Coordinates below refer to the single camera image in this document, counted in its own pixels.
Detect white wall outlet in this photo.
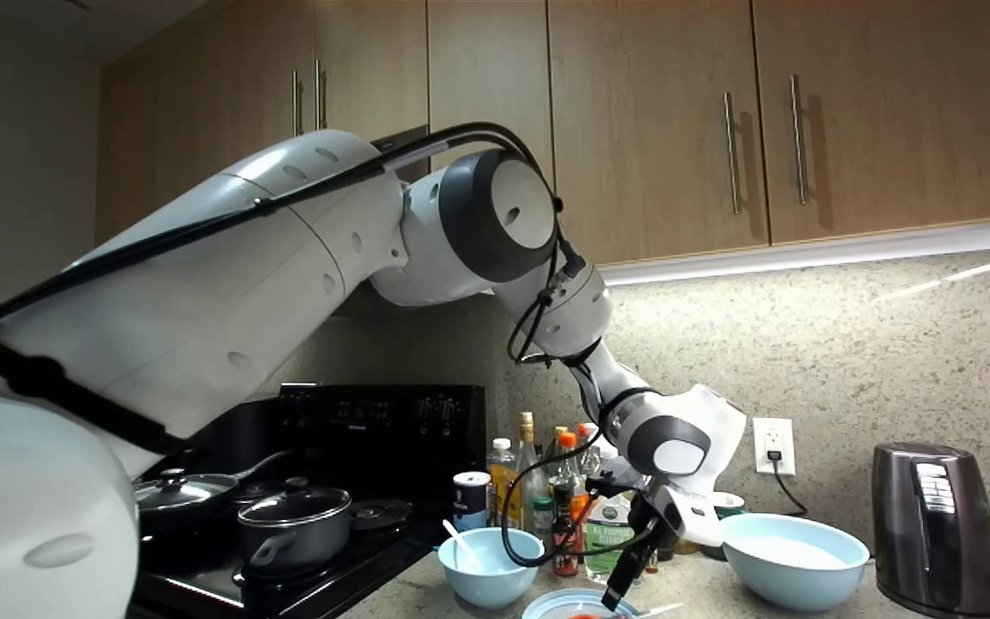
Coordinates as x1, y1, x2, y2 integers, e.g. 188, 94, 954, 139
751, 412, 803, 479

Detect orange cap red sauce bottle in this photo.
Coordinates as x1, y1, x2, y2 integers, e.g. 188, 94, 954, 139
553, 422, 585, 475

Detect black kettle power cord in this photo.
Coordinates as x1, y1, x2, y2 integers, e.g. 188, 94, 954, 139
761, 447, 812, 524

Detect small light blue bowl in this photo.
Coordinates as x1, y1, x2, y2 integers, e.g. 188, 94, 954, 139
432, 524, 548, 614

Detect black kitchen stove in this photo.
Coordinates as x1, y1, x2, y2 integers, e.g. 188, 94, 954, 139
129, 383, 487, 619

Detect pan with glass lid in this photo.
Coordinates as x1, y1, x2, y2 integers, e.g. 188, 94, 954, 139
132, 462, 248, 542

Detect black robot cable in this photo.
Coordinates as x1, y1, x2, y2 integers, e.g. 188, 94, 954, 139
0, 117, 696, 573

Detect under cabinet light strip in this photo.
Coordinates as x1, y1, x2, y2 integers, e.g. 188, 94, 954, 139
597, 213, 990, 294

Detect metal cabinet handle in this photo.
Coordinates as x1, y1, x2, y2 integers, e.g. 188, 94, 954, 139
313, 62, 333, 130
290, 70, 309, 139
720, 89, 751, 216
787, 74, 819, 207

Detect black pot with lid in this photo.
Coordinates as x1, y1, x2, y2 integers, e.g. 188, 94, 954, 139
234, 475, 359, 573

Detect wooden wall cabinets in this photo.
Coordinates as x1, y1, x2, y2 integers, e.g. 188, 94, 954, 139
92, 0, 990, 272

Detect yellow label oil bottle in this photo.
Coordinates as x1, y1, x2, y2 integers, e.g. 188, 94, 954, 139
485, 435, 529, 531

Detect dark blue salt canister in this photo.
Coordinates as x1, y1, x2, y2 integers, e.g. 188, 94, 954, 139
450, 469, 497, 532

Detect round green lidded jar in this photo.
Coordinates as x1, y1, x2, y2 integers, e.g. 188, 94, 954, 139
710, 487, 753, 524

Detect large light blue bowl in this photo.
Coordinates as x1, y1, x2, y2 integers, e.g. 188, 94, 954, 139
720, 509, 875, 617

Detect black electric kettle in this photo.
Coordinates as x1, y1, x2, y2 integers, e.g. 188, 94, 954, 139
867, 442, 990, 619

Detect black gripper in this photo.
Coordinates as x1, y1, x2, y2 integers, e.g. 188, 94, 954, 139
597, 479, 727, 614

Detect tall yellow cap bottle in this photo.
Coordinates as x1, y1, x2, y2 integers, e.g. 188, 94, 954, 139
515, 408, 548, 509

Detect small dark sauce bottle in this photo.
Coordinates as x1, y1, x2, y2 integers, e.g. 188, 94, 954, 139
552, 501, 585, 583

